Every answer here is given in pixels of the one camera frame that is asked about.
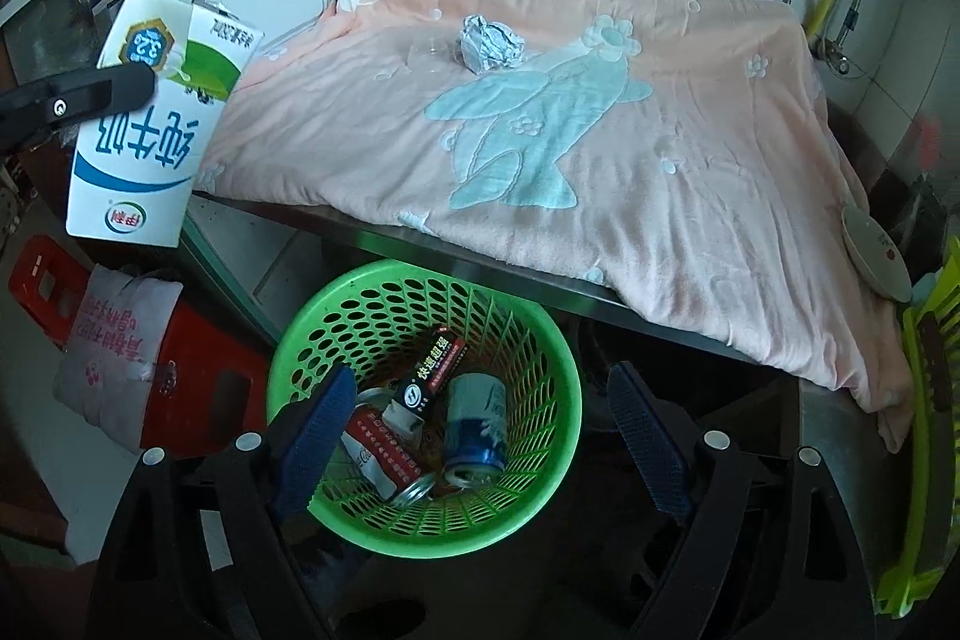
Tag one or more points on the blue drink can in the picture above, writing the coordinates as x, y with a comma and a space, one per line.
476, 415

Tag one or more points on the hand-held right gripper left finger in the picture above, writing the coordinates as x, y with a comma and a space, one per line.
315, 437

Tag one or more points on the pink printed blanket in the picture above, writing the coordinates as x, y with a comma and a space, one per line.
675, 220

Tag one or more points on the white ceramic bowl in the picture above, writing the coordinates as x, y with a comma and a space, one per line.
874, 254

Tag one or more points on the black small carton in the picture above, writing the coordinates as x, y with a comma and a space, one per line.
431, 370

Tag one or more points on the white printed plastic bag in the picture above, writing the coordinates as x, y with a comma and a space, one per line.
112, 355

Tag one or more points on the green plastic basket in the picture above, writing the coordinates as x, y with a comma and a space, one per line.
420, 269

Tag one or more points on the metal wall tap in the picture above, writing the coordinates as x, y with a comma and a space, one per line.
834, 51

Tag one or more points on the green dish rack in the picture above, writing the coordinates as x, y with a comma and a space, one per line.
926, 460

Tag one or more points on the white milk carton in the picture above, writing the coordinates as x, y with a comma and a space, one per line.
135, 183

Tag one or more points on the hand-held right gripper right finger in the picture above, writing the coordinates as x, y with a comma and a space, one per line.
645, 445

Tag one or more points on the red soda can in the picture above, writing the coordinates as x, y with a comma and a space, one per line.
375, 449

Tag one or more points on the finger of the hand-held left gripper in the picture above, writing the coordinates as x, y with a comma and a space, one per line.
75, 94

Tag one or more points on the clear plastic cup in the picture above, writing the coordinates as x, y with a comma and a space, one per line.
429, 51

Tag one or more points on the red plastic stool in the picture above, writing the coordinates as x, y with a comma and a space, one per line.
195, 340

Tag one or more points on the crumpled foil ball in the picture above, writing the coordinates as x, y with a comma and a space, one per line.
487, 44

